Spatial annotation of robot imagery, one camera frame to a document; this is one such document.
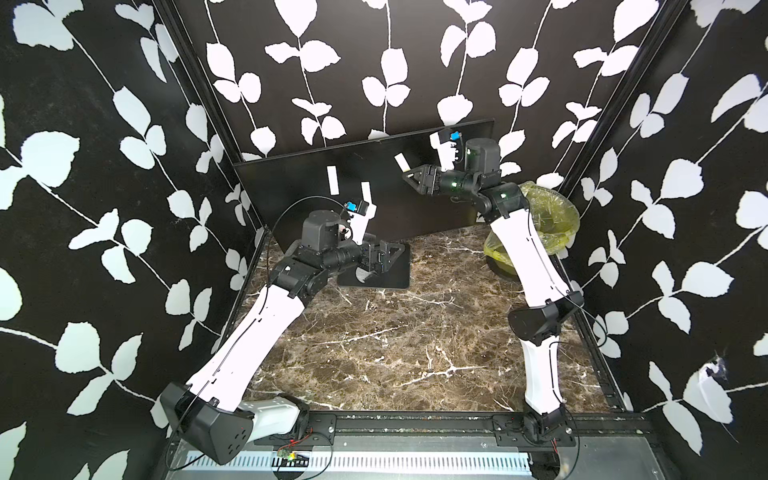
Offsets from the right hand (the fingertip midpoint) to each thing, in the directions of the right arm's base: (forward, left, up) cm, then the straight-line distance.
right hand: (410, 174), depth 73 cm
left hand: (-16, +5, -7) cm, 18 cm away
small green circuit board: (-55, +29, -43) cm, 76 cm away
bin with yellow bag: (+9, -48, -23) cm, 54 cm away
